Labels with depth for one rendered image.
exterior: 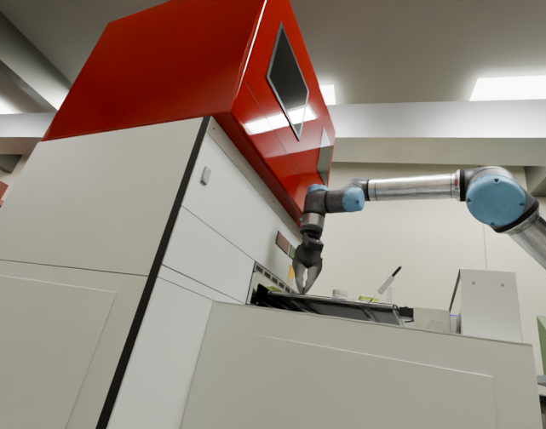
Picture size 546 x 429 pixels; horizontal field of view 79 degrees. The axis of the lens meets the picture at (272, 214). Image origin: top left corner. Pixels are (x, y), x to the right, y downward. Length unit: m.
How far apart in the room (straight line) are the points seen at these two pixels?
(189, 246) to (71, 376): 0.32
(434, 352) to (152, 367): 0.52
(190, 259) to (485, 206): 0.71
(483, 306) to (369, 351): 0.24
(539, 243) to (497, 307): 0.28
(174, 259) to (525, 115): 2.90
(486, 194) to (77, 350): 0.95
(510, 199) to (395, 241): 3.60
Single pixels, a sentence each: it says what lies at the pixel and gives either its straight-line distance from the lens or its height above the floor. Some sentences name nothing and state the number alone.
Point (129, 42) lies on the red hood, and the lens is 1.40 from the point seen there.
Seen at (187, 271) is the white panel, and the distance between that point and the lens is 0.75.
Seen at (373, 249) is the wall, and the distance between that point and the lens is 4.43.
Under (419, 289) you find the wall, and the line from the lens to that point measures 4.34.
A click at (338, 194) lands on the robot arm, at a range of 1.04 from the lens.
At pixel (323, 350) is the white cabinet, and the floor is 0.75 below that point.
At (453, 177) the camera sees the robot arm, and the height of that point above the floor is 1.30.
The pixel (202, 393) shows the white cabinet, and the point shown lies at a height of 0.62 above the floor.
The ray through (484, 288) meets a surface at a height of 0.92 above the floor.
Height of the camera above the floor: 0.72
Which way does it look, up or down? 23 degrees up
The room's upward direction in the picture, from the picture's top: 12 degrees clockwise
